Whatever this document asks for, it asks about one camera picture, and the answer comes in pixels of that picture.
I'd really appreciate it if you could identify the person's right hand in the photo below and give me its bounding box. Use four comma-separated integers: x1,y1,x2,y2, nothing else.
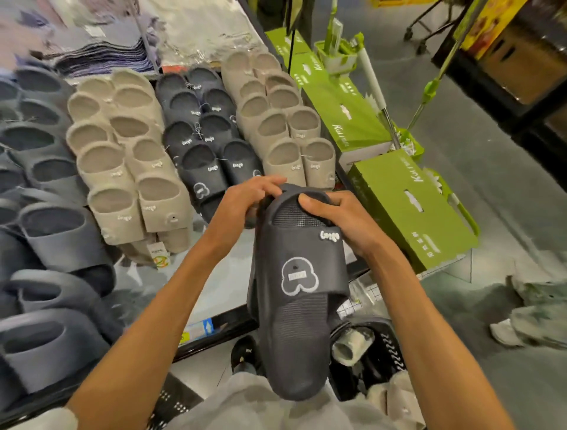
298,190,396,263

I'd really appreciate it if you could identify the column of beige slippers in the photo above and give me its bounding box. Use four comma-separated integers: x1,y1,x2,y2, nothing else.
66,69,194,268

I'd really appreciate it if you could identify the white wire grid panel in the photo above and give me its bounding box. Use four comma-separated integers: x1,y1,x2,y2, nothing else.
336,276,387,321

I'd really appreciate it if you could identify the brown cardboard carton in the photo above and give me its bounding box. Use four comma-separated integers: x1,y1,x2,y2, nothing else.
480,26,567,106

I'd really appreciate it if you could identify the white fluffy rug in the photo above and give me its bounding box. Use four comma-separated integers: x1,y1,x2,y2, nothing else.
137,0,268,68

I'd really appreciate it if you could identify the white handle green mop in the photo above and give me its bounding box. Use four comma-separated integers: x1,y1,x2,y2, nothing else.
352,31,426,161

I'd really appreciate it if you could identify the column of black slippers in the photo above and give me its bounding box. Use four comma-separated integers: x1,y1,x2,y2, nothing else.
155,66,265,226

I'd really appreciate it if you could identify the person's left hand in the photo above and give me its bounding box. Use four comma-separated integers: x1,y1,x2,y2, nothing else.
206,175,289,263

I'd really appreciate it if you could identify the beige logo slide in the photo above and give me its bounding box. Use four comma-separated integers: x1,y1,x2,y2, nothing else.
331,327,376,367

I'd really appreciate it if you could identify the black logo rubber slipper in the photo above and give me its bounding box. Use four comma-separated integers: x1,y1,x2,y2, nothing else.
246,194,269,331
253,184,351,403

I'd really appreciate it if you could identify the person's light grey shirt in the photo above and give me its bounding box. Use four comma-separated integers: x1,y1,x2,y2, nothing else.
26,371,427,430

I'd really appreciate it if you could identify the stack of navy folded textiles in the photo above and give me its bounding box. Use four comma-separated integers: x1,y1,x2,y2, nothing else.
0,0,161,79

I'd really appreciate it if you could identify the yellow printed poster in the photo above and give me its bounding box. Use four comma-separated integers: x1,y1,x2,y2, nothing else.
460,0,529,61

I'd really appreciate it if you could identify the green white mop bucket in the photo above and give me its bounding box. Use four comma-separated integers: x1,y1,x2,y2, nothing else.
313,0,367,77

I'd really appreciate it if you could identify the green cardboard box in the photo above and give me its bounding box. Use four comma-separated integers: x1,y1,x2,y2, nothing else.
290,52,394,172
347,148,480,273
265,26,314,64

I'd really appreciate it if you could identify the black basket with wavy slots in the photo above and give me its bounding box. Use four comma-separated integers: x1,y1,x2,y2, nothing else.
327,315,407,403

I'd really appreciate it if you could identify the metal trolley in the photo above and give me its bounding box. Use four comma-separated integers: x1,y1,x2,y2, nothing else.
402,0,462,56

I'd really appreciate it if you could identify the blue yellow price label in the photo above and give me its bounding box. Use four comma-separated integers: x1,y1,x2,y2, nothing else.
178,317,217,347

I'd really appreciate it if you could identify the person's right forearm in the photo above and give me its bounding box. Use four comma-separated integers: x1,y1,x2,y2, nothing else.
370,246,517,430

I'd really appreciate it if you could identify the column of grey slippers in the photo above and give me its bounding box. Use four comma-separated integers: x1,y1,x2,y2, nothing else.
0,66,90,210

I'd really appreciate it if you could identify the column of pale cream slippers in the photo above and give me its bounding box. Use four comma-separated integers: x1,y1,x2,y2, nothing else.
221,49,337,192

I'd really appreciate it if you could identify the person's left forearm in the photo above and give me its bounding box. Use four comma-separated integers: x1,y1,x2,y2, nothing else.
64,246,236,430

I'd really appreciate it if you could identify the green metal mop pole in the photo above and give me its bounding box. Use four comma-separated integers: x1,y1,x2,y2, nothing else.
405,0,487,133

